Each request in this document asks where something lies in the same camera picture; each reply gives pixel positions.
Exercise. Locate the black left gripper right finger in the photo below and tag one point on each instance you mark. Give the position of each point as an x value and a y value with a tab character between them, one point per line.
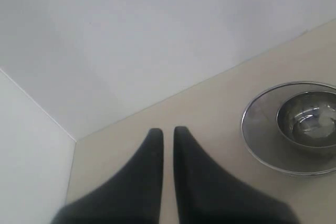
206	193

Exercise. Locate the small stainless steel bowl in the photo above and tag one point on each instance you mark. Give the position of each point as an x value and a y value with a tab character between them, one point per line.
307	121

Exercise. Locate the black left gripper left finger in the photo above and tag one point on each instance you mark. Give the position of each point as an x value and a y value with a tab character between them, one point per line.
132	195

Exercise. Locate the steel mesh colander basket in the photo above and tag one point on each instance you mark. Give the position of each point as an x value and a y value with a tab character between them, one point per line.
264	141

